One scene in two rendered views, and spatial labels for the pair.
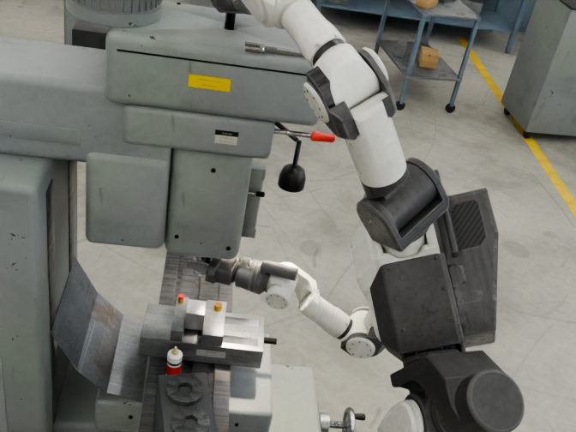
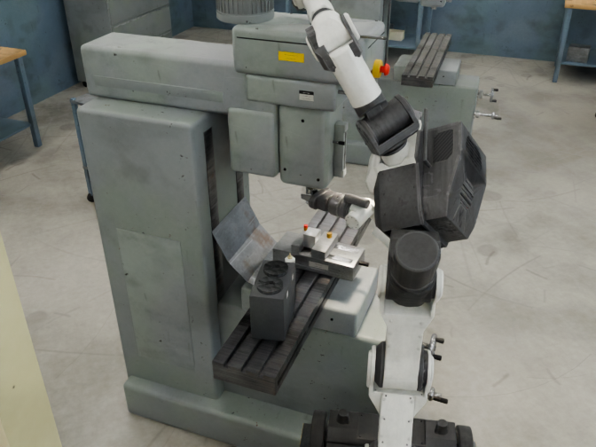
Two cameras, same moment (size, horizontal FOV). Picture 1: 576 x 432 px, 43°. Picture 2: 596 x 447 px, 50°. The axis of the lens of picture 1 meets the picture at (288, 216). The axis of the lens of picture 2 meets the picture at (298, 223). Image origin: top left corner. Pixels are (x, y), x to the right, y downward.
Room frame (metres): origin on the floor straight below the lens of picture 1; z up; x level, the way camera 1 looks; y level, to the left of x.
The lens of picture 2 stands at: (-0.38, -0.82, 2.43)
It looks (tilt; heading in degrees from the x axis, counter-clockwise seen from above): 31 degrees down; 29
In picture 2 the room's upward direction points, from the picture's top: straight up
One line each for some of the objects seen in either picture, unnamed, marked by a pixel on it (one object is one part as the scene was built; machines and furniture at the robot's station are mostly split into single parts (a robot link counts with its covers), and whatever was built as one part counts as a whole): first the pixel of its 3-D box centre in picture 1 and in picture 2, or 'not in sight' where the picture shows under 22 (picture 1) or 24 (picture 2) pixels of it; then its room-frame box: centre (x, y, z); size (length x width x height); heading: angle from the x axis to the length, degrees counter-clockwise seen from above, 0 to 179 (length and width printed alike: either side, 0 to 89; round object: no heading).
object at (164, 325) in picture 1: (204, 330); (318, 251); (1.56, 0.18, 0.97); 0.35 x 0.15 x 0.11; 96
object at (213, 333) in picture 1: (213, 322); (325, 245); (1.56, 0.15, 1.01); 0.15 x 0.06 x 0.04; 6
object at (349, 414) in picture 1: (338, 424); (423, 345); (1.62, -0.29, 0.62); 0.16 x 0.12 x 0.12; 99
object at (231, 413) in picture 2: not in sight; (262, 388); (1.51, 0.45, 0.10); 1.20 x 0.60 x 0.20; 99
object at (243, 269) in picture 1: (233, 271); (330, 202); (1.53, 0.12, 1.23); 0.13 x 0.12 x 0.10; 171
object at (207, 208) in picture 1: (208, 187); (310, 138); (1.55, 0.21, 1.47); 0.21 x 0.19 x 0.32; 9
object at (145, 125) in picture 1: (201, 110); (301, 82); (1.54, 0.25, 1.68); 0.34 x 0.24 x 0.10; 99
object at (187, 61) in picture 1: (219, 59); (309, 46); (1.55, 0.22, 1.81); 0.47 x 0.26 x 0.16; 99
